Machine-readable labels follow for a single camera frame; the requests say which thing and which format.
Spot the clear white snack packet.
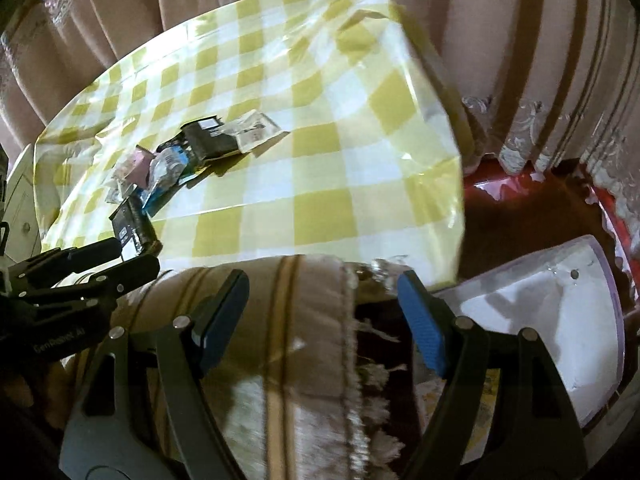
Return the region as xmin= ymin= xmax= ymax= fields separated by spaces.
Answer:
xmin=231 ymin=111 xmax=292 ymax=155

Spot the yellow white checked tablecloth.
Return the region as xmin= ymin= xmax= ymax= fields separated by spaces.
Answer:
xmin=32 ymin=0 xmax=476 ymax=281

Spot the pink snack packet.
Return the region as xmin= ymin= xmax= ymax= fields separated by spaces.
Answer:
xmin=120 ymin=146 xmax=157 ymax=184

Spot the large black snack packet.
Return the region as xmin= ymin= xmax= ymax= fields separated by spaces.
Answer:
xmin=109 ymin=194 xmax=163 ymax=257

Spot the clear plastic storage box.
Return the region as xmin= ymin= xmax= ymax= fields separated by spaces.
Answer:
xmin=427 ymin=234 xmax=628 ymax=463

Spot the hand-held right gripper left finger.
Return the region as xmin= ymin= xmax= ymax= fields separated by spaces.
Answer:
xmin=62 ymin=269 xmax=250 ymax=480

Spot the white lace curtain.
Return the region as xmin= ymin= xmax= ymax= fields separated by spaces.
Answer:
xmin=457 ymin=92 xmax=640 ymax=221

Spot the light blue snack packet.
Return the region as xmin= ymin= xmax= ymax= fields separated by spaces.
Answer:
xmin=149 ymin=152 xmax=191 ymax=189

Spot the striped fringed chair cover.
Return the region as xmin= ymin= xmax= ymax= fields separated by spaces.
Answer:
xmin=50 ymin=254 xmax=401 ymax=480

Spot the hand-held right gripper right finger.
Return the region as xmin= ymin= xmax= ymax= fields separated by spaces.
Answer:
xmin=397 ymin=270 xmax=588 ymax=480

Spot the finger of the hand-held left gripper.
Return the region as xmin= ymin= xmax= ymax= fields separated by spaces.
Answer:
xmin=20 ymin=254 xmax=161 ymax=311
xmin=12 ymin=237 xmax=123 ymax=281

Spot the white carved cabinet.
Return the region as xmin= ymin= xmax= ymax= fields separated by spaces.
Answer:
xmin=0 ymin=144 xmax=45 ymax=257

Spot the slim black snack packet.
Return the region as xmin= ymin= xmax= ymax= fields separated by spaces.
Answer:
xmin=180 ymin=116 xmax=242 ymax=167

